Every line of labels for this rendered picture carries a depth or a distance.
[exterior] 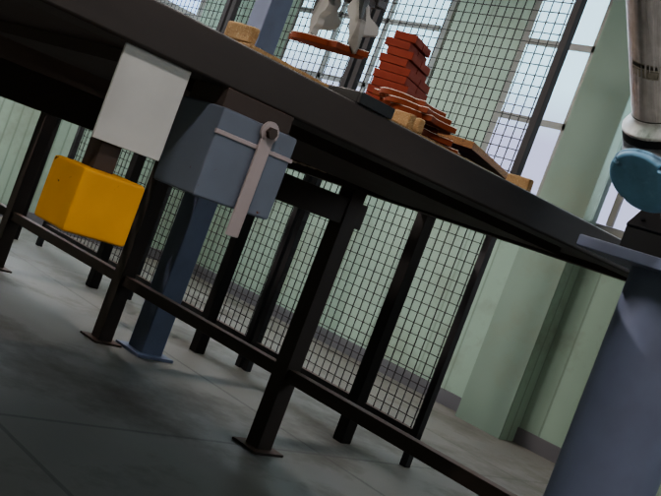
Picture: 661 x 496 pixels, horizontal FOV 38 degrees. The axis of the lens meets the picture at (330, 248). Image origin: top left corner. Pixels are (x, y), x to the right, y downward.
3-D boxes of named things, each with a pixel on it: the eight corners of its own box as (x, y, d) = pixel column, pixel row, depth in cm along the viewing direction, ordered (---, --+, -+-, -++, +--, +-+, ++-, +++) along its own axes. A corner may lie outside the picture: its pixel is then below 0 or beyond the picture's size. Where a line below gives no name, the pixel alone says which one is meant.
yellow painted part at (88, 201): (124, 248, 120) (191, 68, 119) (61, 230, 113) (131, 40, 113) (93, 231, 125) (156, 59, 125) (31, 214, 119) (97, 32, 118)
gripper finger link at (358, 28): (386, 55, 161) (383, 5, 163) (361, 45, 157) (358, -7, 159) (372, 62, 163) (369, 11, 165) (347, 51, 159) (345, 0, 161)
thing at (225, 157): (266, 247, 133) (312, 123, 133) (187, 222, 123) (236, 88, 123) (218, 226, 141) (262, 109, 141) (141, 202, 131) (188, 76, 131)
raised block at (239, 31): (255, 47, 140) (262, 29, 140) (246, 42, 138) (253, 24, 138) (229, 41, 144) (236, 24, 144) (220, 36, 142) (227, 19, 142)
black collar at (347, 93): (391, 119, 146) (395, 109, 146) (358, 102, 141) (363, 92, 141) (357, 111, 152) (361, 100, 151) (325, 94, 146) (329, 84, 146)
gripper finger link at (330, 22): (329, 53, 171) (358, 10, 167) (304, 43, 167) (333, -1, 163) (321, 43, 173) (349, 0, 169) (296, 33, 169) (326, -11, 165)
